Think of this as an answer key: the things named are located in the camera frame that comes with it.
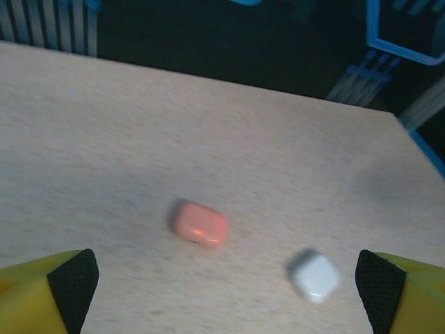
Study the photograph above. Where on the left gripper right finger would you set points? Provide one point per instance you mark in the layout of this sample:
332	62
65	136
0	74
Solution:
410	299

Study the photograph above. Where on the pink earbud charging case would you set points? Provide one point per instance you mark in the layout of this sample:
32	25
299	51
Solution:
201	224

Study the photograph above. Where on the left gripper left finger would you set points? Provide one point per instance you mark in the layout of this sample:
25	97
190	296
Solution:
34	299

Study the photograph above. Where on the white earbud charging case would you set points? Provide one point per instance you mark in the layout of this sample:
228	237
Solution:
316	278

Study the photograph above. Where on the aluminium frame post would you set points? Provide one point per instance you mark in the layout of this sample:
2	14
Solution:
424	101

